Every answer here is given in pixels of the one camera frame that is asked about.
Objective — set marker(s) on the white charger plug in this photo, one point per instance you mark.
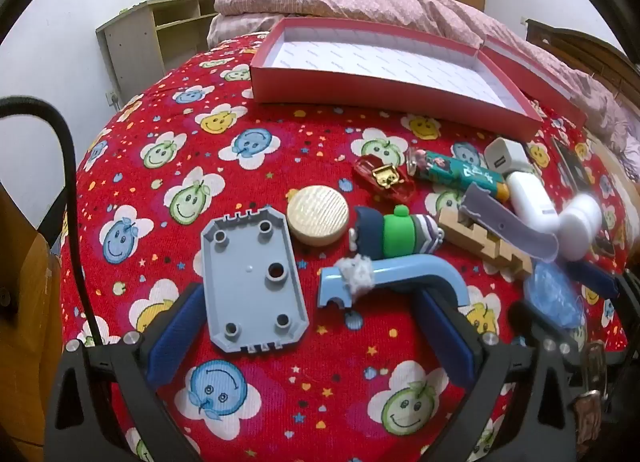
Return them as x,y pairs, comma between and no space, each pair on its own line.
502,154

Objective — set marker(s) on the green and navy toy figurine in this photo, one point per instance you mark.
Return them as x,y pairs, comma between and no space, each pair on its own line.
400,237

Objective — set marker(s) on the grey-purple curved toy piece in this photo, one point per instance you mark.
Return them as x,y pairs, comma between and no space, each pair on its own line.
505,227

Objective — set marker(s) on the red cardboard box lid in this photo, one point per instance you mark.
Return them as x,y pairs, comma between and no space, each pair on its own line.
530,77

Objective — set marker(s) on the white cotton tuft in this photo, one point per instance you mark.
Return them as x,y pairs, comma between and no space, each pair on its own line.
355,274

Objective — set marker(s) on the wooden puzzle piece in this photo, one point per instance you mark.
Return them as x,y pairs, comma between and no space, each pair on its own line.
467,237

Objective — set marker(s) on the round beige wooden disc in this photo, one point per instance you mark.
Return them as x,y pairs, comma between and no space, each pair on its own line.
317,212

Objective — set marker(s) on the blue translucent plastic piece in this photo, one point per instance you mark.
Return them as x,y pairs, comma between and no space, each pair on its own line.
552,292

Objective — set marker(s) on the orange wooden cabinet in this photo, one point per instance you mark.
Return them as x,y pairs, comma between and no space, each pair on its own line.
30,317

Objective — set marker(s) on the light blue toy arch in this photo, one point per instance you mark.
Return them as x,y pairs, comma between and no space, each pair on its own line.
425,269

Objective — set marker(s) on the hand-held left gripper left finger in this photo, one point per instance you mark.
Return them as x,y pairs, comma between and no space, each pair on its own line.
172,337

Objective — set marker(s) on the beige wooden shelf unit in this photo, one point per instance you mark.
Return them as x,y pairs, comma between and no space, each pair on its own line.
130,47

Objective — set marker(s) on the grey toy base plate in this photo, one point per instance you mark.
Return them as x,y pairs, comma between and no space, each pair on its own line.
250,287

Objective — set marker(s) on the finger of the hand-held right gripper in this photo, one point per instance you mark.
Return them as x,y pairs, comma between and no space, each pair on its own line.
592,279
525,317

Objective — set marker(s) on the black smartphone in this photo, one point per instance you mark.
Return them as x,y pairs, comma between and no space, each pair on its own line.
570,162

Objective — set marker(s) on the red translucent toy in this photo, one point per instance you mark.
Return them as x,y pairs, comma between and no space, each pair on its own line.
372,169

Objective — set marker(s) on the beige bed sheet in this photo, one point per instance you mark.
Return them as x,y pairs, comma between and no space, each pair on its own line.
617,177

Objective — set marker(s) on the dark wooden headboard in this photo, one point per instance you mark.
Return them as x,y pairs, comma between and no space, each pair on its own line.
590,52

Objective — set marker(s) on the white earbuds case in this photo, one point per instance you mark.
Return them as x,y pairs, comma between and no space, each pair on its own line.
530,202

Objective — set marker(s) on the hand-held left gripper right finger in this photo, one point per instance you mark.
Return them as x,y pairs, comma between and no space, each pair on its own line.
445,337

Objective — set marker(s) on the red smiley printed blanket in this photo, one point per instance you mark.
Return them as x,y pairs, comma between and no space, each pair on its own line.
300,392

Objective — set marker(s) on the pink quilt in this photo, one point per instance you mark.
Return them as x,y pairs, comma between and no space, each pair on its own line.
375,2

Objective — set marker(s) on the red cardboard box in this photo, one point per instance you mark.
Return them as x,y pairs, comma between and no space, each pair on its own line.
375,57

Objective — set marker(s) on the teal printed lighter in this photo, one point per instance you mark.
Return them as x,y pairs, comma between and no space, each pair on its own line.
460,172

